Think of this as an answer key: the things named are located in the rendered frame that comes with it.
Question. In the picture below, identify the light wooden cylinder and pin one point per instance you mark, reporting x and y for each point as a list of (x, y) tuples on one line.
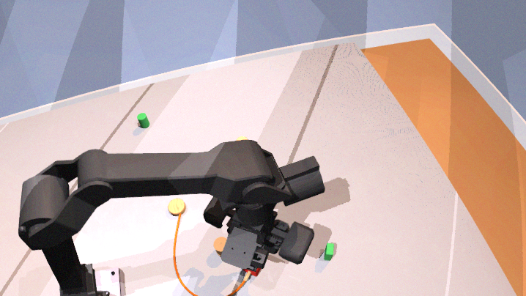
[(219, 245)]

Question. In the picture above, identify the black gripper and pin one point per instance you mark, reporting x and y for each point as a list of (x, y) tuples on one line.
[(292, 243)]

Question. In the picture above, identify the green cylinder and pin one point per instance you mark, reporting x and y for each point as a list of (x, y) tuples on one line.
[(143, 120)]

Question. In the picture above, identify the red block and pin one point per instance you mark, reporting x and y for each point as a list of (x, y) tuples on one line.
[(254, 273)]

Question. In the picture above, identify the orange round button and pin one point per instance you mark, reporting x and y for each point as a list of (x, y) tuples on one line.
[(176, 206)]

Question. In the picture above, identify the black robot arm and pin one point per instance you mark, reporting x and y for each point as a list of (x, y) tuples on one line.
[(240, 174)]

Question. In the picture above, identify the thin wooden stick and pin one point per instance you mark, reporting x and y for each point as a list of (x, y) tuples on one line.
[(175, 239)]

